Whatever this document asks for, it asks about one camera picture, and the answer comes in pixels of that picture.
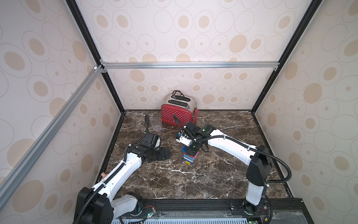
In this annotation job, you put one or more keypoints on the clear plastic cup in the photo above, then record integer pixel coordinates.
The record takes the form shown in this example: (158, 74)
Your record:
(156, 123)

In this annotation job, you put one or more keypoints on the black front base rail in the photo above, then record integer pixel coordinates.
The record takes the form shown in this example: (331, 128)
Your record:
(217, 211)

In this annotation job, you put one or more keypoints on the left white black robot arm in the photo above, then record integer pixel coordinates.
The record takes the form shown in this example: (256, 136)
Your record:
(117, 179)

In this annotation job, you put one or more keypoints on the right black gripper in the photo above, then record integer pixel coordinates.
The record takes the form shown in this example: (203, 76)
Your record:
(191, 149)

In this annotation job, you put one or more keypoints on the dark blue small lego brick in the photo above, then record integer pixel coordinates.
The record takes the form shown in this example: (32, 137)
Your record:
(183, 149)

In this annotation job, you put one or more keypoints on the red polka dot toaster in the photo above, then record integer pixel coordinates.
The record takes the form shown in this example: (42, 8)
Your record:
(184, 107)

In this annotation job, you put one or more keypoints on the blue long lego brick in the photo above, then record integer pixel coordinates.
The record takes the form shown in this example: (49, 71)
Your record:
(189, 158)

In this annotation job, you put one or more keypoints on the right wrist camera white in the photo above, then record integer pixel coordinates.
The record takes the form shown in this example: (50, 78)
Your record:
(183, 139)

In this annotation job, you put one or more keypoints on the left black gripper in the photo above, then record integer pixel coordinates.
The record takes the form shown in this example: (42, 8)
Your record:
(163, 154)

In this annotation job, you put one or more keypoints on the diagonal aluminium rail left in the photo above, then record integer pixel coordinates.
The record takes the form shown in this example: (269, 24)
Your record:
(26, 163)

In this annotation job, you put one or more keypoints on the horizontal aluminium rail back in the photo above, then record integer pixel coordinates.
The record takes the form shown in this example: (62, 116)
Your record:
(189, 65)

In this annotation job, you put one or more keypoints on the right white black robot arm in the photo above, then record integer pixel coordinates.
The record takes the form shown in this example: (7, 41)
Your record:
(258, 159)

